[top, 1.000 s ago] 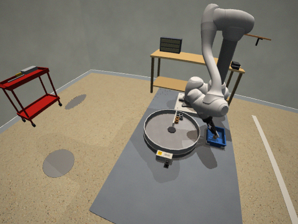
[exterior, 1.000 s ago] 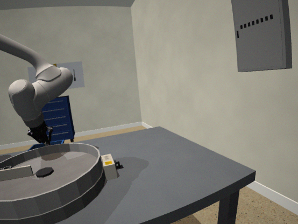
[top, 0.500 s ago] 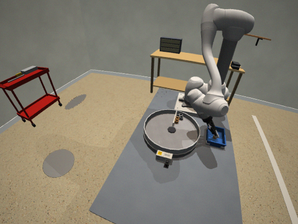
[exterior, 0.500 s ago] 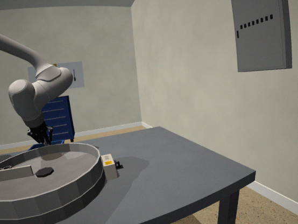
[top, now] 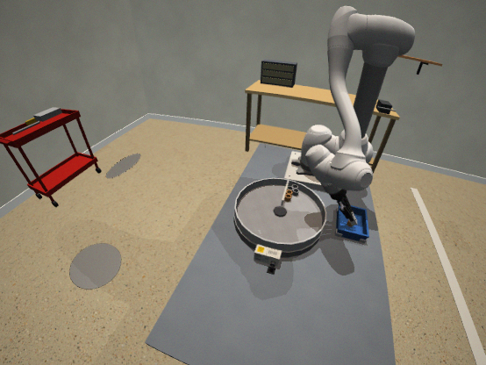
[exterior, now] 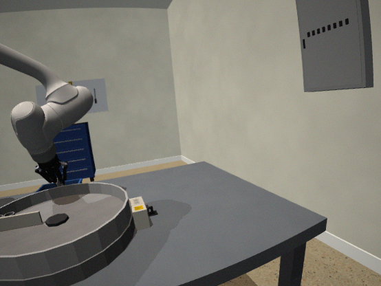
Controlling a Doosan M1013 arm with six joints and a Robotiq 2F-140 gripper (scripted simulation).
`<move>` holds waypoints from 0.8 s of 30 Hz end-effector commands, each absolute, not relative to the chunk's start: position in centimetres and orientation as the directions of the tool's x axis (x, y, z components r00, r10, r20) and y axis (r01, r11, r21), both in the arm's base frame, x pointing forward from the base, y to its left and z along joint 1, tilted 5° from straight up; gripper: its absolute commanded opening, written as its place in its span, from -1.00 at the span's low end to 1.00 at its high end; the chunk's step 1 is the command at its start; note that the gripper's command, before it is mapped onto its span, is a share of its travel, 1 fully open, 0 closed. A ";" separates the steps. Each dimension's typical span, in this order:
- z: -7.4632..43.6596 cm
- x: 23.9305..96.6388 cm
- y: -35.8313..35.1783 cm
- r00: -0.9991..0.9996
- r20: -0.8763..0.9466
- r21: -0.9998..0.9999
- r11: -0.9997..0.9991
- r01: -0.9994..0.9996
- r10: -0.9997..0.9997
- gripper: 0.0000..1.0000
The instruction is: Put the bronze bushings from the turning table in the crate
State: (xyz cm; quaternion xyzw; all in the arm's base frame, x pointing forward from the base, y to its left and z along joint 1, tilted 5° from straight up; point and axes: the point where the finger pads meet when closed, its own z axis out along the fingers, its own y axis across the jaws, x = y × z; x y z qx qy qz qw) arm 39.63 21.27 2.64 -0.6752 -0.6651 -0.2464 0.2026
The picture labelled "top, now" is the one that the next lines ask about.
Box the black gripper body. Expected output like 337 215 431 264
329 190 347 205

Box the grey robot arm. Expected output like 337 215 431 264
291 6 415 194

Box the blue open tray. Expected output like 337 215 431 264
335 205 369 243

